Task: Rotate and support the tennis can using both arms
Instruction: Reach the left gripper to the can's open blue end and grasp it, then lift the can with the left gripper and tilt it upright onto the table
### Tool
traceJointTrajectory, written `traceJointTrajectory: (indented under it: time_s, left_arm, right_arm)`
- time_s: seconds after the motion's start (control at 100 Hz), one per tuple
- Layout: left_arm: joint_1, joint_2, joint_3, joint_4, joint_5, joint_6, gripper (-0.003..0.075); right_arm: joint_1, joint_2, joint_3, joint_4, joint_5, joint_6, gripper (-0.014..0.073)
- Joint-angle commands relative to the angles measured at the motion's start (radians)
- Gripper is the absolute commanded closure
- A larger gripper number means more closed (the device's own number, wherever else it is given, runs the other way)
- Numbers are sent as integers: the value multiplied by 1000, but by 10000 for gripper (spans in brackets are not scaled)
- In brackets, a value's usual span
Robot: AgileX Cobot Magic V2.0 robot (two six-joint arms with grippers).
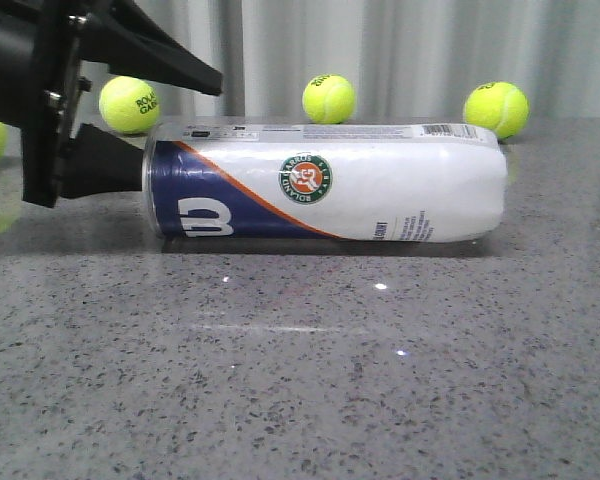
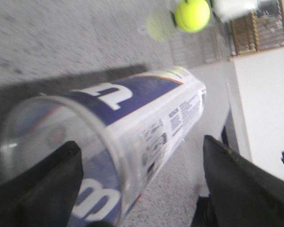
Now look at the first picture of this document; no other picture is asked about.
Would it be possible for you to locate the grey pleated curtain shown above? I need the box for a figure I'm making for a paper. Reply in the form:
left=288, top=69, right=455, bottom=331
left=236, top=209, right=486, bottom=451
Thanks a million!
left=0, top=0, right=600, bottom=119

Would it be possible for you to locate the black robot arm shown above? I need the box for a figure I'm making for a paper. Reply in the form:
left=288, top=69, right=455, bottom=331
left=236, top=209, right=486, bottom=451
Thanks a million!
left=0, top=1, right=222, bottom=207

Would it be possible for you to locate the white blue tennis ball can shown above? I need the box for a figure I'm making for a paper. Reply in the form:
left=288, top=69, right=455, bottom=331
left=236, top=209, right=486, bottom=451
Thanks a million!
left=142, top=123, right=508, bottom=243

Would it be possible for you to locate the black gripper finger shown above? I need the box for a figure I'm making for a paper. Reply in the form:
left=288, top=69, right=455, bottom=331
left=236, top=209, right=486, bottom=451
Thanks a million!
left=79, top=0, right=223, bottom=96
left=59, top=124, right=144, bottom=198

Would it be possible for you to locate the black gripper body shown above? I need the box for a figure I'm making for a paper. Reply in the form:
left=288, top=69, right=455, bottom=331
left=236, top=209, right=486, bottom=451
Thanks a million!
left=21, top=1, right=91, bottom=207

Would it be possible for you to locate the yellow Roland Garros tennis ball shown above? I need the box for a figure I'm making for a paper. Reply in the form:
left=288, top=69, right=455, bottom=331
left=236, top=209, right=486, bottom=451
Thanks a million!
left=99, top=76, right=160, bottom=135

